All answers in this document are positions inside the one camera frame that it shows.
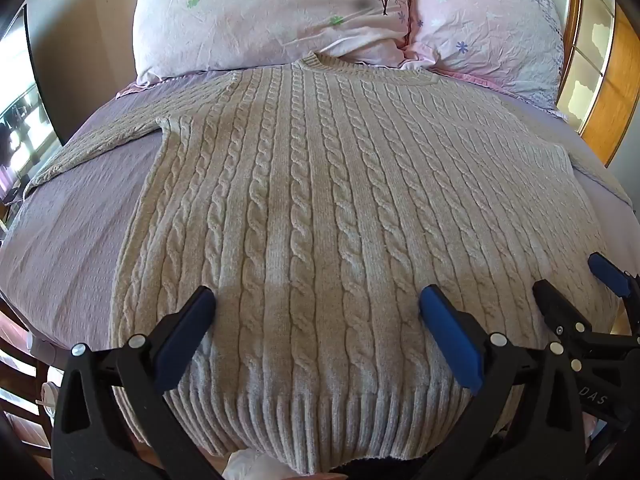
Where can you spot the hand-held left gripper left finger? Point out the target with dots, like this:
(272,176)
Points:
(186,334)

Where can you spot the wooden headboard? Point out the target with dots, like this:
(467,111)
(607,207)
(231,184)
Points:
(620,85)

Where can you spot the dark framed window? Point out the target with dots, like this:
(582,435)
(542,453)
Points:
(20,85)

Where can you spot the purple bed sheet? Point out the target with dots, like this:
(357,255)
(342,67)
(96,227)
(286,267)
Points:
(75,235)

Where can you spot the pink floral pillow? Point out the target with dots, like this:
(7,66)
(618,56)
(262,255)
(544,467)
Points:
(490,25)

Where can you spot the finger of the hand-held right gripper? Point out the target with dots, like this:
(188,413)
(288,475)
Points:
(607,272)
(561,307)

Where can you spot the white crumpled bag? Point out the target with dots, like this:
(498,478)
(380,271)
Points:
(255,467)

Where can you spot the white floral pillow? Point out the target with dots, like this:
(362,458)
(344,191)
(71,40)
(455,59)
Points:
(270,15)

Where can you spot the wooden chair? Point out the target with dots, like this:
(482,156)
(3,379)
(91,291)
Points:
(20,375)

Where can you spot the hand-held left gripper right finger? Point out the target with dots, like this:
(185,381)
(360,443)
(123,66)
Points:
(450,337)

